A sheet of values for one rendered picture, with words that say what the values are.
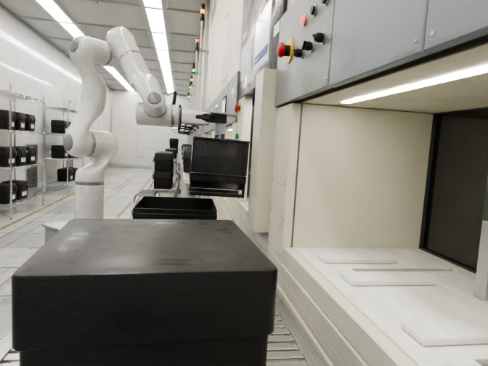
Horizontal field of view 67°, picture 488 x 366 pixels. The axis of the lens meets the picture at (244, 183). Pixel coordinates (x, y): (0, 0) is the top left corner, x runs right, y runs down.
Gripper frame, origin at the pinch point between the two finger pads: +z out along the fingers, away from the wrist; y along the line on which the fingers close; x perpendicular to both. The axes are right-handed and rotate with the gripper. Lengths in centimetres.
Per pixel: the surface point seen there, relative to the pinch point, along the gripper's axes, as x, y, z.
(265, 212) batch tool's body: -30.9, 27.2, 13.7
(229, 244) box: -23, 93, -7
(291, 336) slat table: -48, 74, 10
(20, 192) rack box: -100, -434, -242
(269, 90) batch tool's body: 8.5, 26.9, 12.3
